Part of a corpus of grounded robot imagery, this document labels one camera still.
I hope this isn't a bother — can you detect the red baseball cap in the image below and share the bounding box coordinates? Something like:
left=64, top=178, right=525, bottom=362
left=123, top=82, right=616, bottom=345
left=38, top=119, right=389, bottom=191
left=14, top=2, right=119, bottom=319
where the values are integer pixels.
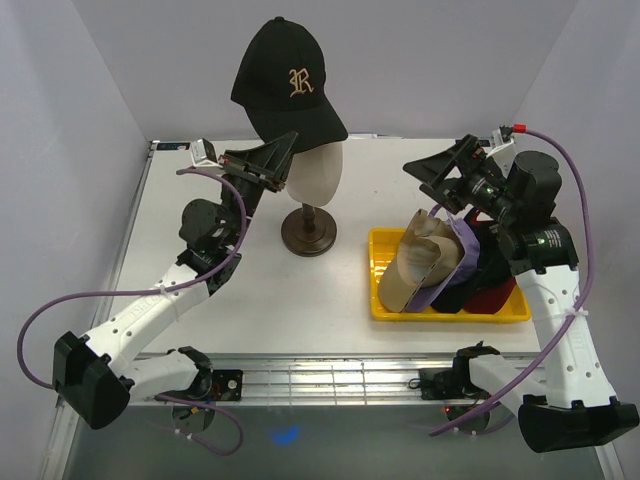
left=464, top=209, right=515, bottom=314

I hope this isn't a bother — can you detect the yellow plastic tray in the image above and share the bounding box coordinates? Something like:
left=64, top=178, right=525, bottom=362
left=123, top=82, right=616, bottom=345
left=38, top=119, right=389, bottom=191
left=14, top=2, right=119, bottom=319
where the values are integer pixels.
left=367, top=227, right=532, bottom=325

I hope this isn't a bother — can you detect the beige R baseball cap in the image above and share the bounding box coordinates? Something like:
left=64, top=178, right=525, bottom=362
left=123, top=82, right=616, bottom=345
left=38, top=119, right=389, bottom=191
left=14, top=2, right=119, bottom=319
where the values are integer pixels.
left=378, top=209, right=464, bottom=313

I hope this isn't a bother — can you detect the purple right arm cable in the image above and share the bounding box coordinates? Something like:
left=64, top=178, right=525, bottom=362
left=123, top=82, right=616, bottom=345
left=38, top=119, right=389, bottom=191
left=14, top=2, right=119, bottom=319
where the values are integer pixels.
left=428, top=128, right=596, bottom=437

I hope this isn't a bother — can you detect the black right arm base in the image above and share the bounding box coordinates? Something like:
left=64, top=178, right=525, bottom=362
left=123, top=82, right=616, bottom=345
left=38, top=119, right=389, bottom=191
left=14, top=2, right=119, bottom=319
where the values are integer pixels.
left=408, top=368, right=471, bottom=400

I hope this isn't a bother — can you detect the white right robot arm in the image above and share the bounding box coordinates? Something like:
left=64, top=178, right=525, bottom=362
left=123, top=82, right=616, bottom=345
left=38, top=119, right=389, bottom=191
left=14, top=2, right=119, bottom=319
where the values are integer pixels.
left=404, top=135, right=639, bottom=453

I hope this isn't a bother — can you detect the cream mannequin head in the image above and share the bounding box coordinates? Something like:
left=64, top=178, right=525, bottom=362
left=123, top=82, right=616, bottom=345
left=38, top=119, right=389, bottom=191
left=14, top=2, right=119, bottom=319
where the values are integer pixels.
left=286, top=142, right=343, bottom=207

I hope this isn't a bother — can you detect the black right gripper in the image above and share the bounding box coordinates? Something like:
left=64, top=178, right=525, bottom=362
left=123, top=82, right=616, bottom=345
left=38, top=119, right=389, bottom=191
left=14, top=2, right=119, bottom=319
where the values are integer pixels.
left=402, top=134, right=518, bottom=223

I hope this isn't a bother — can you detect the aluminium front rail frame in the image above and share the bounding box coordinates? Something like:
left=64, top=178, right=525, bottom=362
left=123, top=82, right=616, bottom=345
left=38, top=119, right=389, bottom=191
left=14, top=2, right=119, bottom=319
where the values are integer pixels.
left=39, top=139, right=626, bottom=480

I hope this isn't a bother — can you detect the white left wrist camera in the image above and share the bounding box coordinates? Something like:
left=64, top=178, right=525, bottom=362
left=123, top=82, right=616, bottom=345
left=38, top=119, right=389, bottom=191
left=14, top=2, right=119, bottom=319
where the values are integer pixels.
left=189, top=138, right=218, bottom=167

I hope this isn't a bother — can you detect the black cap in tray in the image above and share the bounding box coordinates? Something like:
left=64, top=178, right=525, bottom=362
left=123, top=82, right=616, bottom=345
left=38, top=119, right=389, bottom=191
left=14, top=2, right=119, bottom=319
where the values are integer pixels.
left=430, top=219, right=516, bottom=315

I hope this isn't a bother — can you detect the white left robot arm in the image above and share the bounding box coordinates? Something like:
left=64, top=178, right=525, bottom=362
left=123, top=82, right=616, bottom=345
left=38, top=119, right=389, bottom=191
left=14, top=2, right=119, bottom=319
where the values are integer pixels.
left=52, top=132, right=298, bottom=429

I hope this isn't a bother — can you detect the purple LA baseball cap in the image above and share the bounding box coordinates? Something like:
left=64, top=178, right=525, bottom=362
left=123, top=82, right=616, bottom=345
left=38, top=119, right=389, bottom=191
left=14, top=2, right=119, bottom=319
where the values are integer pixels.
left=405, top=213, right=480, bottom=313

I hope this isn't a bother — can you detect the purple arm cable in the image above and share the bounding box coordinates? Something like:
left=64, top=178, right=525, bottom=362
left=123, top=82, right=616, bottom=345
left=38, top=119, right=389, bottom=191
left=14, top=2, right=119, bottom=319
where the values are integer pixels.
left=17, top=167, right=251, bottom=457
left=428, top=128, right=596, bottom=437

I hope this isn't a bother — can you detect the black R baseball cap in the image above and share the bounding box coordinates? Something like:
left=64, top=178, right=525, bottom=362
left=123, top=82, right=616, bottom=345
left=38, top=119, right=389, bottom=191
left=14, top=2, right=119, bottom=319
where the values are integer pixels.
left=231, top=17, right=348, bottom=153

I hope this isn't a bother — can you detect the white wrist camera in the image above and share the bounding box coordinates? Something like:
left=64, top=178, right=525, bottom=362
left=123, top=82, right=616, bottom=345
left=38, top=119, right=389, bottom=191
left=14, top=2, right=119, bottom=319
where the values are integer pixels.
left=189, top=138, right=218, bottom=167
left=488, top=123, right=527, bottom=158

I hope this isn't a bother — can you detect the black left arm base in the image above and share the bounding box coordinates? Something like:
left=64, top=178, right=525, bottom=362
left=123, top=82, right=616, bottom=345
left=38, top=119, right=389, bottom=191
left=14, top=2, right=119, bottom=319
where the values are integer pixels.
left=204, top=369, right=244, bottom=402

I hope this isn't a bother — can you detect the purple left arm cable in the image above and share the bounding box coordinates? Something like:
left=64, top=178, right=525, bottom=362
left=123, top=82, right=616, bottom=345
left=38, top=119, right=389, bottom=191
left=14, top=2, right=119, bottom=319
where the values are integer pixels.
left=17, top=167, right=251, bottom=457

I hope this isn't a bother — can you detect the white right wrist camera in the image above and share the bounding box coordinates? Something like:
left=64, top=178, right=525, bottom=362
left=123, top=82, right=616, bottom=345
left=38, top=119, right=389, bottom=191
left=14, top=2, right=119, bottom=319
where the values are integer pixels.
left=488, top=123, right=527, bottom=158

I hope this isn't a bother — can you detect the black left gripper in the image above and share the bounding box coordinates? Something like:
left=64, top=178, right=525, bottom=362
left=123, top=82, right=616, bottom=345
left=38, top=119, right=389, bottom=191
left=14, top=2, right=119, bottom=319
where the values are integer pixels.
left=217, top=132, right=298, bottom=246

